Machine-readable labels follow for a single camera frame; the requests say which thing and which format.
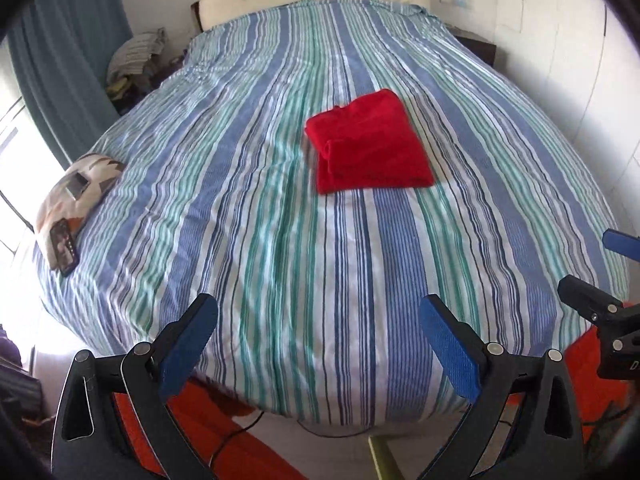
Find black smartphone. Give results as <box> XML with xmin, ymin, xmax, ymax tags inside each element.
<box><xmin>50</xmin><ymin>219</ymin><xmax>79</xmax><ymax>276</ymax></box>

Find patterned cushion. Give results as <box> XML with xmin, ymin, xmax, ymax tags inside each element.
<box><xmin>35</xmin><ymin>153</ymin><xmax>125</xmax><ymax>270</ymax></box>

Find dark wooden nightstand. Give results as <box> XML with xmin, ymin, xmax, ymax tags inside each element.
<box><xmin>449</xmin><ymin>27</ymin><xmax>497</xmax><ymax>67</ymax></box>

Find pile of clothes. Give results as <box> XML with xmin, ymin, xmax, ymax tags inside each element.
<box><xmin>106</xmin><ymin>27</ymin><xmax>167</xmax><ymax>102</ymax></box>

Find red knit sweater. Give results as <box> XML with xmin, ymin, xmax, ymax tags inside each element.
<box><xmin>305</xmin><ymin>89</ymin><xmax>435</xmax><ymax>195</ymax></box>

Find blue curtain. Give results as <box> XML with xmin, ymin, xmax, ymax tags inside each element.
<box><xmin>8</xmin><ymin>0</ymin><xmax>132</xmax><ymax>168</ymax></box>

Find black cable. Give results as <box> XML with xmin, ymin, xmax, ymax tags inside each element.
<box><xmin>207</xmin><ymin>408</ymin><xmax>266</xmax><ymax>470</ymax></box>

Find striped blue green bedspread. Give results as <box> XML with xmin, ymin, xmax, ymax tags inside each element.
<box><xmin>34</xmin><ymin>0</ymin><xmax>629</xmax><ymax>426</ymax></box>

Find orange fluffy garment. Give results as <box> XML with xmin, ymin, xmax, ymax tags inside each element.
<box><xmin>565</xmin><ymin>326</ymin><xmax>639</xmax><ymax>439</ymax></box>

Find white wardrobe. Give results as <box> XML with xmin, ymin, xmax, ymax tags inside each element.
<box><xmin>495</xmin><ymin>0</ymin><xmax>639</xmax><ymax>234</ymax></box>

